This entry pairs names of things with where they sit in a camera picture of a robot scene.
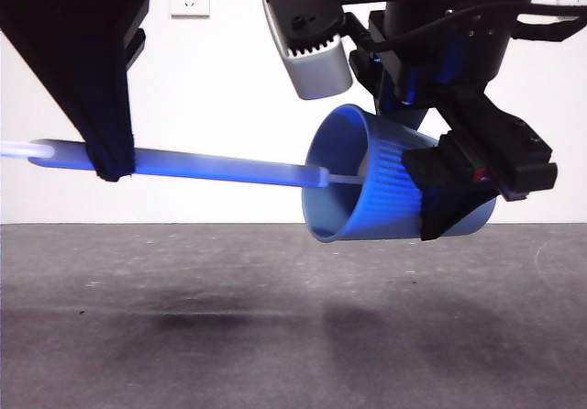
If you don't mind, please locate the blue ribbed plastic cup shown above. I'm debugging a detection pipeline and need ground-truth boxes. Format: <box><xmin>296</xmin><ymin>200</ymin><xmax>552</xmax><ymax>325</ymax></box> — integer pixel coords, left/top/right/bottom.
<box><xmin>301</xmin><ymin>103</ymin><xmax>499</xmax><ymax>245</ymax></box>

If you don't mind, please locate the sponge cup brush grey handle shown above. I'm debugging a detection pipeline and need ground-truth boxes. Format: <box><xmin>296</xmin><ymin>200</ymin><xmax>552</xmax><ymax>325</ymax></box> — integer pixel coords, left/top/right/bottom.
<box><xmin>0</xmin><ymin>138</ymin><xmax>369</xmax><ymax>191</ymax></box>

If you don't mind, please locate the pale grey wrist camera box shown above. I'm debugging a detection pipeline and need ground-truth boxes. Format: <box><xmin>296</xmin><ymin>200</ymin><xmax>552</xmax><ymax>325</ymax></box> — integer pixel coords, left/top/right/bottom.
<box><xmin>261</xmin><ymin>0</ymin><xmax>354</xmax><ymax>102</ymax></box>

